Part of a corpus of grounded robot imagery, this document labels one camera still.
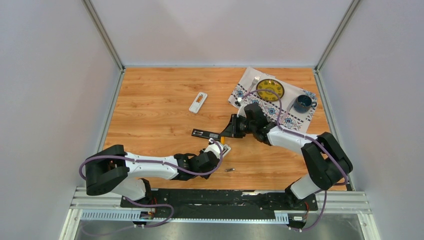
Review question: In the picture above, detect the dark blue mug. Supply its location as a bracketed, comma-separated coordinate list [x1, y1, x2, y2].
[293, 94, 318, 114]

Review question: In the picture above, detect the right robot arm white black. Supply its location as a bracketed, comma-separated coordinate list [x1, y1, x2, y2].
[220, 103, 353, 210]

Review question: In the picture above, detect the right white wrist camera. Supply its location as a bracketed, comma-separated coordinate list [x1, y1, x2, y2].
[234, 97, 246, 117]

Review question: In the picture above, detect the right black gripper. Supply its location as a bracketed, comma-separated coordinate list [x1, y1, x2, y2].
[221, 114, 256, 139]

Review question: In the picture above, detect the white remote with QR code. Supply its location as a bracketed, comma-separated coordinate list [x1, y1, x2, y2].
[222, 144, 231, 158]

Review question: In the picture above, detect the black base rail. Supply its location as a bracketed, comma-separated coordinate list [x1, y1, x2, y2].
[139, 188, 318, 220]

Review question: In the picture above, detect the pink handled fork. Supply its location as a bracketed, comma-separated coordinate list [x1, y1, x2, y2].
[237, 74, 261, 104]

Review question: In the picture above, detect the aluminium frame rail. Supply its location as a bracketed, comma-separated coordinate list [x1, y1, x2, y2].
[70, 187, 372, 224]

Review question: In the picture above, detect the white remote orange battery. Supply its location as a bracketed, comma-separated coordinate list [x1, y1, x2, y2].
[188, 92, 208, 114]

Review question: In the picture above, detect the yellow patterned plate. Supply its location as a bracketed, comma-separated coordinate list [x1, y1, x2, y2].
[256, 78, 285, 102]

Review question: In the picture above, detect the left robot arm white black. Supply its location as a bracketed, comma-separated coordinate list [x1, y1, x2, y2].
[78, 141, 229, 208]

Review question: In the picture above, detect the black remote control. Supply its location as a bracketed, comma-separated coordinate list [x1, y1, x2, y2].
[191, 128, 221, 142]

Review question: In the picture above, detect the patterned white placemat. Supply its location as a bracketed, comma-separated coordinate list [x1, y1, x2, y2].
[228, 67, 318, 133]

